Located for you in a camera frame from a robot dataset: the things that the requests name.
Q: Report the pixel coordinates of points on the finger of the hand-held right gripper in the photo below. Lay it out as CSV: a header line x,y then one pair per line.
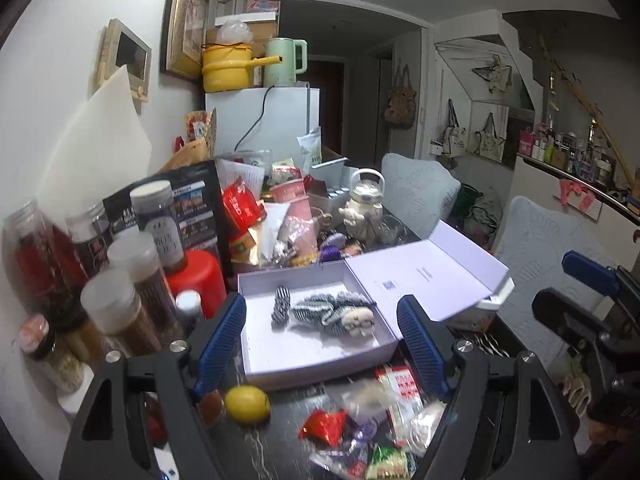
x,y
587,270
565,312

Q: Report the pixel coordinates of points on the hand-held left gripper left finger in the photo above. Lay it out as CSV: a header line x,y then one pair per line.
x,y
220,345

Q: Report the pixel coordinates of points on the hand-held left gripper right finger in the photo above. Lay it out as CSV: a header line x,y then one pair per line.
x,y
420,350

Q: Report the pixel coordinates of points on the clear round plastic bag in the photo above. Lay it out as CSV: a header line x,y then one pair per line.
x,y
422,427

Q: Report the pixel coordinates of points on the lavender cardboard box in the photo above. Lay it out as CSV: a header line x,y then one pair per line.
x,y
300,355

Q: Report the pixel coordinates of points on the green snack packet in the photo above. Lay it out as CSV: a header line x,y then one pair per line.
x,y
387,462

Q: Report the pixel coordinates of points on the red candy wrapper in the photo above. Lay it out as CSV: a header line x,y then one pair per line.
x,y
324,427

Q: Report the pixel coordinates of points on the red and white packet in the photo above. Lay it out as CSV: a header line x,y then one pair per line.
x,y
402,390

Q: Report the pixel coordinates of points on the blue tube bottle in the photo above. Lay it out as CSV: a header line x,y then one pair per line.
x,y
189,307

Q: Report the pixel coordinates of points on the grey quilted chair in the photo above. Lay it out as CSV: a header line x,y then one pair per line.
x,y
415,187
540,255

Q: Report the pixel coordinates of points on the yellow lemon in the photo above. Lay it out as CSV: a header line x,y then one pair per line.
x,y
246,404

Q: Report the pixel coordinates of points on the red canister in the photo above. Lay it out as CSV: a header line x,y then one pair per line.
x,y
200,277

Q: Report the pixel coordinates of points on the striped small sock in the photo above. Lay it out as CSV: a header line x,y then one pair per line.
x,y
281,306

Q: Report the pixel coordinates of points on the pink bow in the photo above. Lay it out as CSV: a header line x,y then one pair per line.
x,y
575,190

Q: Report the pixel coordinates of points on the tall jar of brown grains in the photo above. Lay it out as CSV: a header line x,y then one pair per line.
x,y
145,285

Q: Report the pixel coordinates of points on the striped plush doll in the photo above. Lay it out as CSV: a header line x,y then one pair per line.
x,y
325,312

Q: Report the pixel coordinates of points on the wide jar of brown powder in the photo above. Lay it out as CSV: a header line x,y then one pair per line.
x,y
120,315

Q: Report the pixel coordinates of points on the row of cosmetic bottles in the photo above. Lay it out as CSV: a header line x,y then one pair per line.
x,y
565,152

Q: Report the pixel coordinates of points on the purple candy wrappers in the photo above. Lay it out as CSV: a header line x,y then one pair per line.
x,y
350,452

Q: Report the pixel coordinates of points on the jar with dark label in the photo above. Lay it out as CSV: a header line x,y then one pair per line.
x,y
160,230

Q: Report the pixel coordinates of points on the jar with yellow contents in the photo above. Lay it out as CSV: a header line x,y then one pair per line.
x,y
87,342

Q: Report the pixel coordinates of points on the purple toy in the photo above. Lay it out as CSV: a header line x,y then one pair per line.
x,y
331,249

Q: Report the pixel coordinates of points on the black printed package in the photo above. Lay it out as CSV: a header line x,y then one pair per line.
x,y
200,210

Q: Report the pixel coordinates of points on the green bag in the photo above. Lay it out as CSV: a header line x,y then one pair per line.
x,y
467,200

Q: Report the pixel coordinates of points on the red snack packet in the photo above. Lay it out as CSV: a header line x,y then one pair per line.
x,y
242,205

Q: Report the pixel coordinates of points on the white plush figure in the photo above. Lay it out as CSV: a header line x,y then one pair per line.
x,y
357,220

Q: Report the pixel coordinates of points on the cream tote bag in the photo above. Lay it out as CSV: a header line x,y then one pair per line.
x,y
455,137
491,142

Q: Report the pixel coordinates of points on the pink cup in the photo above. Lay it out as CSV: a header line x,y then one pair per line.
x,y
297,205

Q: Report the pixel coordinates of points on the jar with dark contents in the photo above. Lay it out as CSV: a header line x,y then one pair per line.
x,y
90,240

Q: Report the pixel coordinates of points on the white teapot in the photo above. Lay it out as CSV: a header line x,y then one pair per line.
x,y
367,190

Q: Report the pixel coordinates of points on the small red-lidded jar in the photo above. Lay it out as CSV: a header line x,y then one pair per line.
x,y
42,345

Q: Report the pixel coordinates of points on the jar with red contents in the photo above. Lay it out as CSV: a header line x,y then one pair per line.
x,y
42,265

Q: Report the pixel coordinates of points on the white storage bin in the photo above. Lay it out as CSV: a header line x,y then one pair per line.
x,y
330,172

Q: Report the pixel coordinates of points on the star-shaped hanging bag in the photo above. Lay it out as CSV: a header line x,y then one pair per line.
x,y
495,75

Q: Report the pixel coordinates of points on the green and white pouch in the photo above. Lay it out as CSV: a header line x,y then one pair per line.
x,y
312,147

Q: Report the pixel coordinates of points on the white board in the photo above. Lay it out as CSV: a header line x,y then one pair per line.
x,y
95,145

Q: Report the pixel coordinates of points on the white fridge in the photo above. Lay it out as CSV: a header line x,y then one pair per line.
x,y
290,115

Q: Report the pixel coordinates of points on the brown hanging bag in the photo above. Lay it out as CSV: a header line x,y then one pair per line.
x,y
400,105

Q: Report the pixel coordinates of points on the yellow pot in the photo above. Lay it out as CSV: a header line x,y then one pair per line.
x,y
225,70

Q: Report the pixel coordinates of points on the pale green kettle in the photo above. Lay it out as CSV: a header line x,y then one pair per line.
x,y
280,62

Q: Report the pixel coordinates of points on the crumpled clear plastic bag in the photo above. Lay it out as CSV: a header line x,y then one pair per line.
x,y
232,32

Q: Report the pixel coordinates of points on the brown cardboard box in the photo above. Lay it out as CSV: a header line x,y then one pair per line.
x,y
262,35

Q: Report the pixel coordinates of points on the large gold picture frame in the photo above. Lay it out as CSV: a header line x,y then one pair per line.
x,y
187,20

